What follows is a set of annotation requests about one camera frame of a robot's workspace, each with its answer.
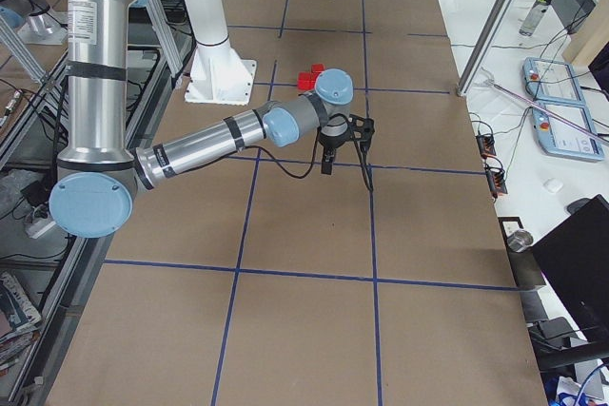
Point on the upper teach pendant tablet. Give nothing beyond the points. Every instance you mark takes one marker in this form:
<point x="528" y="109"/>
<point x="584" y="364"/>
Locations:
<point x="551" y="80"/>

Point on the aluminium frame post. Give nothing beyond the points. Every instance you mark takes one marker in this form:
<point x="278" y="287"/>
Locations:
<point x="483" y="45"/>

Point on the stack of books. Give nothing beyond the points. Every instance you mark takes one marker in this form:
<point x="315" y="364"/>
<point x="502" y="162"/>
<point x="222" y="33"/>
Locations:
<point x="19" y="321"/>

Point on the white power strip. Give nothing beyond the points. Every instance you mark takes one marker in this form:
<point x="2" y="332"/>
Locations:
<point x="37" y="226"/>

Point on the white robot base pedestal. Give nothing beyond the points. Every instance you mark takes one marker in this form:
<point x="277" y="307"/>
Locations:
<point x="218" y="74"/>

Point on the teach pendant tablet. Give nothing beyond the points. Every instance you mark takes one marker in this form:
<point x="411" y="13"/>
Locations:
<point x="564" y="130"/>
<point x="551" y="80"/>

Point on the black laptop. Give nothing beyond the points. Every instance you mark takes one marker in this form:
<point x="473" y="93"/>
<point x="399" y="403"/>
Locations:
<point x="574" y="258"/>

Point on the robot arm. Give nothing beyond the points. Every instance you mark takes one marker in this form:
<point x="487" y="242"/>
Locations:
<point x="280" y="122"/>

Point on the red block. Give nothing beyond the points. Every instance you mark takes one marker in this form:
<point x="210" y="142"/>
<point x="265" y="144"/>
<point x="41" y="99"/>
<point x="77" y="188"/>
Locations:
<point x="316" y="69"/>
<point x="304" y="76"/>
<point x="306" y="85"/>

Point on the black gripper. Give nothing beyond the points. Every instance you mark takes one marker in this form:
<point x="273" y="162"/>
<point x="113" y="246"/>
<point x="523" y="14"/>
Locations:
<point x="329" y="144"/>

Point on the aluminium table frame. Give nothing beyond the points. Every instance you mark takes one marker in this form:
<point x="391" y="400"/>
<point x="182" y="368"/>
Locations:
<point x="114" y="103"/>

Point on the metal cup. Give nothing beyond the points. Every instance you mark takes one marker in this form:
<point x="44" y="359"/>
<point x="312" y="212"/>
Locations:
<point x="519" y="240"/>

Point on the lower teach pendant tablet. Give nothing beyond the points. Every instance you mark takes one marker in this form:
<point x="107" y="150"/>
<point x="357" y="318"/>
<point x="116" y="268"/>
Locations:
<point x="564" y="130"/>

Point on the plastic bottle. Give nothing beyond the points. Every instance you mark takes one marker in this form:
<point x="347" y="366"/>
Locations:
<point x="534" y="16"/>

